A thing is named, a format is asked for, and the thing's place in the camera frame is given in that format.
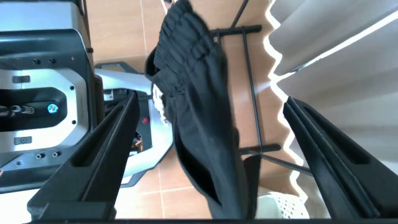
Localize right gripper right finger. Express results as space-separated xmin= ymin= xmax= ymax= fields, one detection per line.
xmin=282 ymin=96 xmax=398 ymax=218

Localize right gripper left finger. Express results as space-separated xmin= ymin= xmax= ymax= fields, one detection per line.
xmin=26 ymin=92 xmax=141 ymax=220

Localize black shorts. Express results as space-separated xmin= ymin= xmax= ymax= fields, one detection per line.
xmin=144 ymin=0 xmax=262 ymax=220

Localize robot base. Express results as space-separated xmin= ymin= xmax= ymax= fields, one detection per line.
xmin=0 ymin=0 xmax=174 ymax=194

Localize white laundry basket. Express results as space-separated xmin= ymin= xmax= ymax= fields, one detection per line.
xmin=256 ymin=191 xmax=310 ymax=220

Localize black clothes rack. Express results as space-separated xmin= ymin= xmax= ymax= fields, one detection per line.
xmin=210 ymin=0 xmax=313 ymax=177

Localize beige curtain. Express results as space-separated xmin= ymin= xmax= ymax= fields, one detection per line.
xmin=269 ymin=0 xmax=398 ymax=218

